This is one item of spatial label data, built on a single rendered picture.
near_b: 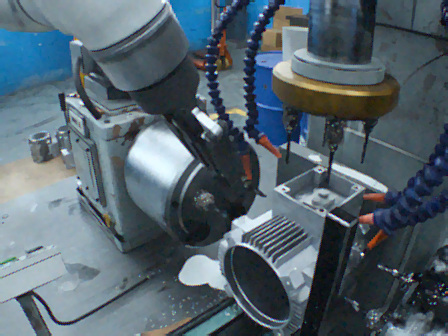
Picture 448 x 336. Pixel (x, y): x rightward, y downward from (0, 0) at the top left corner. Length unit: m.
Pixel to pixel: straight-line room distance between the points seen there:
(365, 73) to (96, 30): 0.31
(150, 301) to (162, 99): 0.59
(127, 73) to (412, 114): 0.50
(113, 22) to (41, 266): 0.41
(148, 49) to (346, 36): 0.25
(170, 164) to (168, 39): 0.38
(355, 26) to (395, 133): 0.30
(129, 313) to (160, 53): 0.63
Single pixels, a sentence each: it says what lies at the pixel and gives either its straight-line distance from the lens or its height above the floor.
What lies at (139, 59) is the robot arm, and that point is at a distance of 0.34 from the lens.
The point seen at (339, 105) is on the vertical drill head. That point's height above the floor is 1.32.
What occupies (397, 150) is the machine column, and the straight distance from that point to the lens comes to 0.72.
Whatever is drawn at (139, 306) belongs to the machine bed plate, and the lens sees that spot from 0.86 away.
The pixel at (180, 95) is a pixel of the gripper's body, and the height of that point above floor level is 1.34.
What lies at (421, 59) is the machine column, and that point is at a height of 1.35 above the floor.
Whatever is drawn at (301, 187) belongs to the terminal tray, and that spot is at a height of 1.12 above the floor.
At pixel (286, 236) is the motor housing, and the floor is 1.10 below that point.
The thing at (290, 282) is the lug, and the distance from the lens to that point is 0.52.
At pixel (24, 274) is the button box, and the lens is 0.61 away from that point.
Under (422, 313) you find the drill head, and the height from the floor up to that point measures 1.14.
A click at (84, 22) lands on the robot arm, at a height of 1.43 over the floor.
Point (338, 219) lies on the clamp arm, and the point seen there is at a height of 1.25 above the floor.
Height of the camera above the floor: 1.46
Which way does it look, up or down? 30 degrees down
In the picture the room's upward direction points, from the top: straight up
